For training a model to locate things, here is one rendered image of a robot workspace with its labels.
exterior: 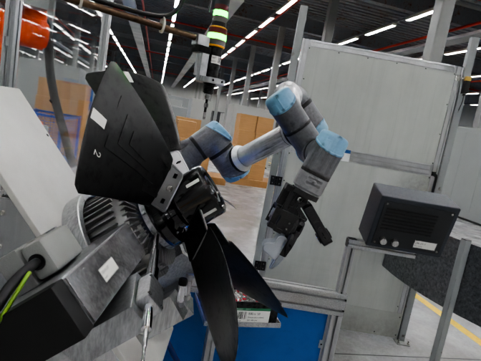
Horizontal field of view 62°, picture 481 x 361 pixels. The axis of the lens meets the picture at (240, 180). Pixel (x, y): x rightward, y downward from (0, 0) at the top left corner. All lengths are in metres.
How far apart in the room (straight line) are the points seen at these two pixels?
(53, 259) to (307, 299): 0.99
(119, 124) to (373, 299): 2.72
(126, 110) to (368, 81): 2.35
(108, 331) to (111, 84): 0.38
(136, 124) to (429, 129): 2.54
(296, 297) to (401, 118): 1.82
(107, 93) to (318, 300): 1.05
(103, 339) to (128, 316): 0.06
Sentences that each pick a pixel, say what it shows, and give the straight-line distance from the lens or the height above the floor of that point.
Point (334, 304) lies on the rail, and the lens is 1.47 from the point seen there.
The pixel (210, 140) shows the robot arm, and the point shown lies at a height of 1.29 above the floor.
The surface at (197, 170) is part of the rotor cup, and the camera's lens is 0.84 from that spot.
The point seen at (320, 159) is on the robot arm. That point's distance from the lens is 0.94.
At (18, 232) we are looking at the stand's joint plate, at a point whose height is 1.09.
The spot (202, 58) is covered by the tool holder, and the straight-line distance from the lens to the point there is 0.93.
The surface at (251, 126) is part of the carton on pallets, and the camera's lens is 9.08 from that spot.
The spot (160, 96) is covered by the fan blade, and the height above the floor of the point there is 1.40.
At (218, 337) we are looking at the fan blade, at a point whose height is 1.00.
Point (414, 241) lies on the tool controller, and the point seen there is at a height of 1.09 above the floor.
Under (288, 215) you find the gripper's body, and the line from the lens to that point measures 0.95.
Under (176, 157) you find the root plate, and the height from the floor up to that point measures 1.27.
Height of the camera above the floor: 1.37
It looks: 8 degrees down
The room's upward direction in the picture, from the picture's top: 10 degrees clockwise
